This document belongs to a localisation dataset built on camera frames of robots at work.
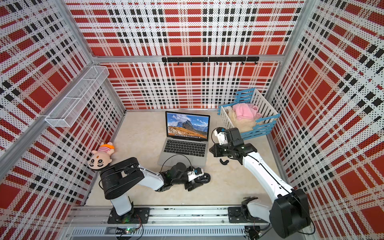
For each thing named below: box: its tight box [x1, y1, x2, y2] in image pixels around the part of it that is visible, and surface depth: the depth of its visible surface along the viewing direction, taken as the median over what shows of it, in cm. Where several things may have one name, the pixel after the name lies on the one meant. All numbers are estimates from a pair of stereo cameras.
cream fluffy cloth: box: [223, 106, 257, 133], surface depth 106 cm
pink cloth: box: [232, 103, 263, 120], surface depth 104 cm
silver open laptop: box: [157, 111, 211, 167], surface depth 100 cm
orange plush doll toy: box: [88, 141, 115, 170], surface depth 90 cm
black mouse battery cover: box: [219, 158, 230, 165], surface depth 95 cm
